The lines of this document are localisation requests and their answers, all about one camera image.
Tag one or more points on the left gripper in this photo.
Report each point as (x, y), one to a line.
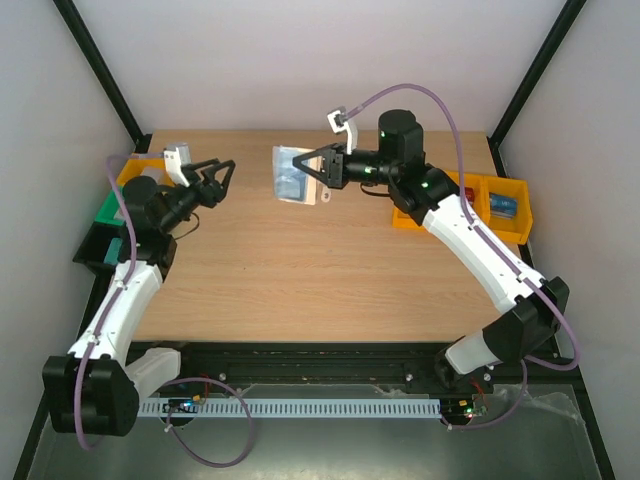
(216, 194)

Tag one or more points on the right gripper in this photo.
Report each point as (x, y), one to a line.
(335, 168)

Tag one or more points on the white card holder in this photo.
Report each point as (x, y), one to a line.
(293, 185)

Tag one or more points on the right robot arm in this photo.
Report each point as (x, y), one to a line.
(529, 305)

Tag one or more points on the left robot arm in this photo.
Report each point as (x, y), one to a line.
(93, 389)

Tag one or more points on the grey holder in yellow bin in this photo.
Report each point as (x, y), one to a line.
(157, 174)

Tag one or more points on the yellow bin with black cards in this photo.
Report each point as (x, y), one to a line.
(401, 220)

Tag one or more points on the teal holder in black bin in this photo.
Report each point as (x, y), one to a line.
(112, 253)

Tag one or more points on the red card stack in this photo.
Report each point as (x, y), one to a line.
(470, 195)

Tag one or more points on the yellow bin with red cards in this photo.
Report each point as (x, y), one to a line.
(477, 194)

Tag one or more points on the blue card stack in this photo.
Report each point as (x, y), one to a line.
(502, 206)

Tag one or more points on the yellow bin with blue cards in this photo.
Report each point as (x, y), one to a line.
(516, 230)

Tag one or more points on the yellow bin far left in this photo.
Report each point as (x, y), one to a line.
(134, 167)

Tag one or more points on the green bin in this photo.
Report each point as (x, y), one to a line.
(109, 213)

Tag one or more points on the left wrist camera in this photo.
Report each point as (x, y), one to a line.
(177, 156)

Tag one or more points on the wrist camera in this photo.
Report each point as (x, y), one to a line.
(177, 156)
(340, 123)

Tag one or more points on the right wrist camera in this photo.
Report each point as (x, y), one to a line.
(340, 123)

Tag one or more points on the left black frame post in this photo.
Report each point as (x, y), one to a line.
(91, 52)

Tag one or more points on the black frame post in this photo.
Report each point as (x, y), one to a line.
(91, 52)
(560, 28)

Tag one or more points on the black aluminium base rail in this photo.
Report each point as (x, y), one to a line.
(406, 366)

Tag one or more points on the white slotted cable duct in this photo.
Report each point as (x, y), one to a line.
(294, 408)

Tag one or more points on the right black frame post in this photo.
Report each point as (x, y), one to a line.
(560, 28)

